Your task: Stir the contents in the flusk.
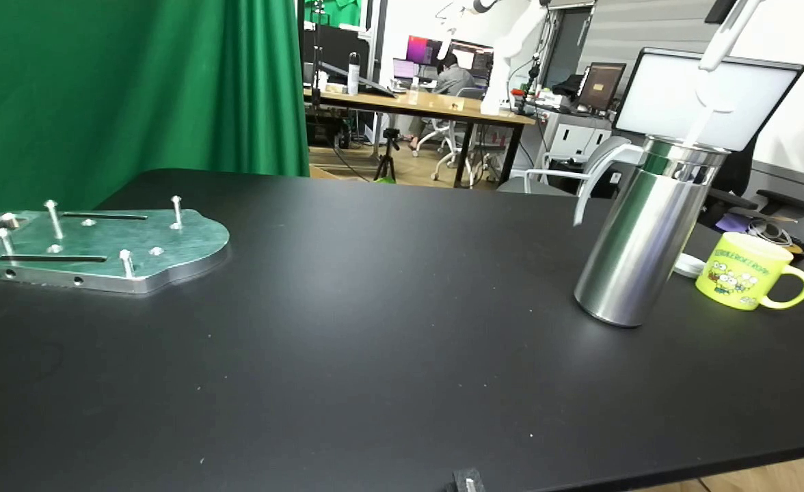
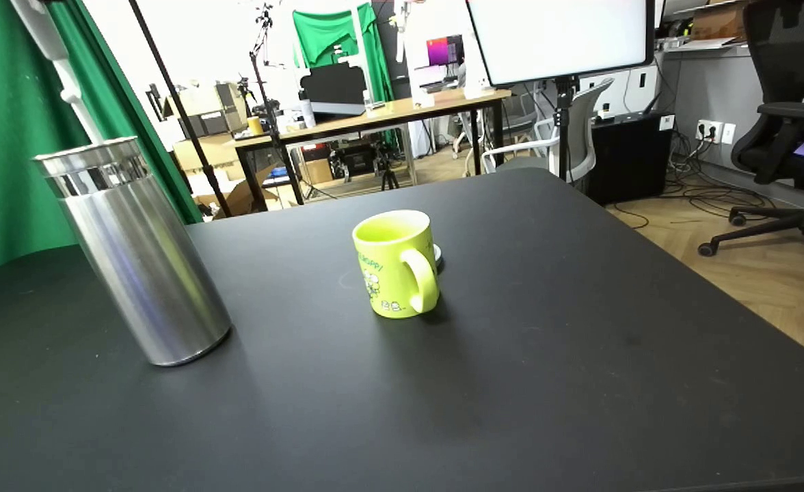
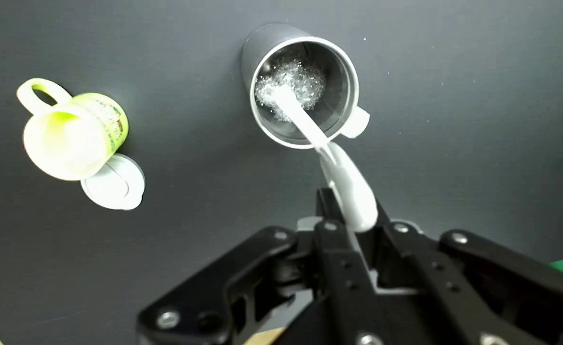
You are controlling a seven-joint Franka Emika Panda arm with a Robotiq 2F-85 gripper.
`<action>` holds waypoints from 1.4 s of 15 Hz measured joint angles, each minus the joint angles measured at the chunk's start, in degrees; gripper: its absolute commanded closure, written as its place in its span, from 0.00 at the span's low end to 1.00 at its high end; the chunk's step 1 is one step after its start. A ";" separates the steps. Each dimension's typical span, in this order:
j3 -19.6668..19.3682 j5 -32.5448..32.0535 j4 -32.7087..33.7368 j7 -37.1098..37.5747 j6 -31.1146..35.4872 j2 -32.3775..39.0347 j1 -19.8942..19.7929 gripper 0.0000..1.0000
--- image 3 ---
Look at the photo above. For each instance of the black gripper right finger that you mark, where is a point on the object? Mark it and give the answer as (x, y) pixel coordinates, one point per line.
(459, 288)

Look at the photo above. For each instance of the clear crystal flask contents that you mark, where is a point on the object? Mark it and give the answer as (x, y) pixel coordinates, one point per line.
(300, 79)

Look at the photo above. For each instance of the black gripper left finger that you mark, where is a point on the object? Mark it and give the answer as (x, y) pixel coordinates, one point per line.
(335, 274)

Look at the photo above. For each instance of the yellow-green ceramic mug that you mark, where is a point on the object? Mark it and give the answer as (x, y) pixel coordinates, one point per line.
(71, 136)

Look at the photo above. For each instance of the stainless steel flask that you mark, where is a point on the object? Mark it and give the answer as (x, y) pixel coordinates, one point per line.
(341, 77)

